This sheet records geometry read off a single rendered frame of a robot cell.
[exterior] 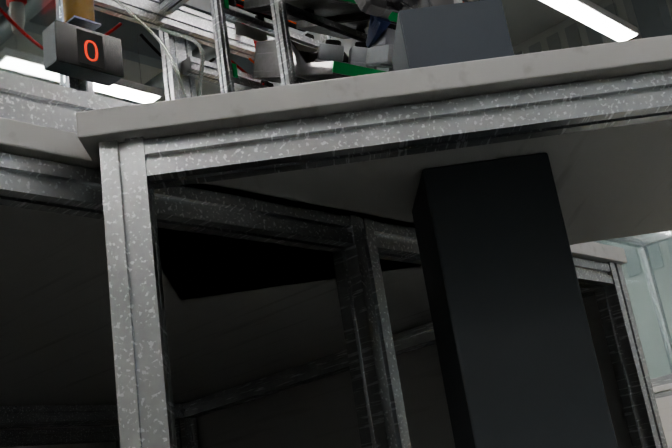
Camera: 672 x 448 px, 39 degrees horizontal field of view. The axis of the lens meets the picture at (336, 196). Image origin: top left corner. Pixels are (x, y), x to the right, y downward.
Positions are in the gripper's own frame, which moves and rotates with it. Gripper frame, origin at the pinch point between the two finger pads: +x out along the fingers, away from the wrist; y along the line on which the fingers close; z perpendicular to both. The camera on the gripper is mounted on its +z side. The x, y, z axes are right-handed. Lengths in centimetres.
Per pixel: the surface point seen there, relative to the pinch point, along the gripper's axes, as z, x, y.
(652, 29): 461, 147, -644
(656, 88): -63, -33, 16
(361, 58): 5.3, 8.9, -2.0
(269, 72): 17.8, 23.5, 6.1
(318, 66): 5.0, 12.5, 5.8
